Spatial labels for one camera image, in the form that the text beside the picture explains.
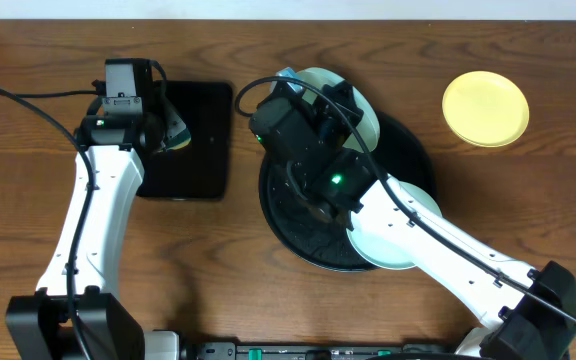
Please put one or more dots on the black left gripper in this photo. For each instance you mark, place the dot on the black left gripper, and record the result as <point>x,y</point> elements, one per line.
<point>163,132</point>

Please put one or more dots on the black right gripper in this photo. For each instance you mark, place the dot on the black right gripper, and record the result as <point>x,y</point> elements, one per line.
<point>328,109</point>

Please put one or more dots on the green plate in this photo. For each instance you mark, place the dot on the green plate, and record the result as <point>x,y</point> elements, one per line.
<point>381,253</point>
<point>368,126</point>

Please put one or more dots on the green yellow sponge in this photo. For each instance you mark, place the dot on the green yellow sponge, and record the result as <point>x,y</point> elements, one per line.
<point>177,134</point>

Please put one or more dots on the yellow plate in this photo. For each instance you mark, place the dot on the yellow plate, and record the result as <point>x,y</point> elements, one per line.
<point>485,109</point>

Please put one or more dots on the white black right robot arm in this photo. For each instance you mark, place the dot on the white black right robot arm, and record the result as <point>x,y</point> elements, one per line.
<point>351,189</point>

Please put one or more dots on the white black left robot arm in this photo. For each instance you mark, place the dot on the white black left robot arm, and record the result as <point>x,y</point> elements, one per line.
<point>75,312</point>

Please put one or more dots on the round black tray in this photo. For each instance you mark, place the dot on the round black tray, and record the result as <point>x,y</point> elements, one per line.
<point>327,245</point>

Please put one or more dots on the rectangular black tray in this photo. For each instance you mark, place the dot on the rectangular black tray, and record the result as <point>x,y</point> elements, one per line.
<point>198,171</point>

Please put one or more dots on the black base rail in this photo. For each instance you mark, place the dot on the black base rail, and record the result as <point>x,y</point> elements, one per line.
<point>318,351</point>

